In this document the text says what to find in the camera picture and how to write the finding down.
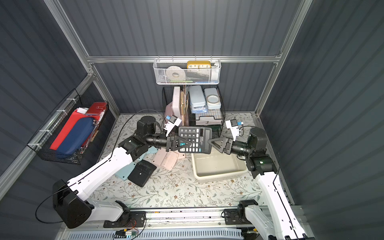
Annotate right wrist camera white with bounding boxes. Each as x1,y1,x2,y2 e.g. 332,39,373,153
225,119,244,142

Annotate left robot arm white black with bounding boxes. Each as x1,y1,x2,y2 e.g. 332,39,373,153
53,116,186,229

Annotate white tape roll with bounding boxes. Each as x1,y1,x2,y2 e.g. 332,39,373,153
165,66,186,82

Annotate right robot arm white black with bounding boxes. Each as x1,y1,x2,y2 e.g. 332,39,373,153
208,127,309,240

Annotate black wire desk organizer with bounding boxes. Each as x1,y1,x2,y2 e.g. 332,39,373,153
162,85,226,138

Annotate pink calculator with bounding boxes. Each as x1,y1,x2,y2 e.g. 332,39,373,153
151,149,179,171
178,153,186,160

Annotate light blue calculator lower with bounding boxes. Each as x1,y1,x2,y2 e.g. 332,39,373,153
115,163,136,181

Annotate red wallet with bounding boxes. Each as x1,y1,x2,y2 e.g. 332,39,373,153
85,102,108,116

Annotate black calculator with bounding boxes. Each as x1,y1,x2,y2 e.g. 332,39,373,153
178,127,212,154
128,160,157,188

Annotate red folder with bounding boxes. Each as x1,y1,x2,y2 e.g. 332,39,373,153
50,110,86,150

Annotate floral table mat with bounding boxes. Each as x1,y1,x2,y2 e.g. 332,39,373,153
78,112,278,210

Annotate small circuit board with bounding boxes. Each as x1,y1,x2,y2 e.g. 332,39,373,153
113,229,140,240

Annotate pink upright book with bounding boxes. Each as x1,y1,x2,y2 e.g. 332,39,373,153
172,86,182,119

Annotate navy blue pouch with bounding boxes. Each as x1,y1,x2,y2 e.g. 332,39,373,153
56,117,95,159

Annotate pink case in organizer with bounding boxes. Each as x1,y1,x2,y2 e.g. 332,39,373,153
165,102,173,122

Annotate yellow clock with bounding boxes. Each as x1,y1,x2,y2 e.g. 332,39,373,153
187,60,212,70

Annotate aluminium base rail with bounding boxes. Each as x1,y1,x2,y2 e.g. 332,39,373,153
56,207,262,240

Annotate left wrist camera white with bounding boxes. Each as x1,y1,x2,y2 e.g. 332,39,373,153
164,115,182,137

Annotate white mesh hanging basket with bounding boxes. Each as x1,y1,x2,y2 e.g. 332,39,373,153
153,58,222,85

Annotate light blue calculator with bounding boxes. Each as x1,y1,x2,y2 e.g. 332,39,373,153
115,163,136,181
146,147,159,155

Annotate black wire side basket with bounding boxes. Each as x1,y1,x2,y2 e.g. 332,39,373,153
27,91,115,165

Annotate light blue pencil case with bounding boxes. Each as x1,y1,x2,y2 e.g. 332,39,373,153
189,85,208,114

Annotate white round tape box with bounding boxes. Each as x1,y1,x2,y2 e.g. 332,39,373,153
204,88,222,110

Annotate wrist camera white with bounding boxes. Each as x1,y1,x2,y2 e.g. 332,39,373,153
225,119,244,142
164,115,182,137

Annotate light blue calculator middle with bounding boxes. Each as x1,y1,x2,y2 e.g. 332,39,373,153
146,147,159,155

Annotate beige plastic storage box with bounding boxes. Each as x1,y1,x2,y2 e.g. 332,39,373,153
192,149,249,183

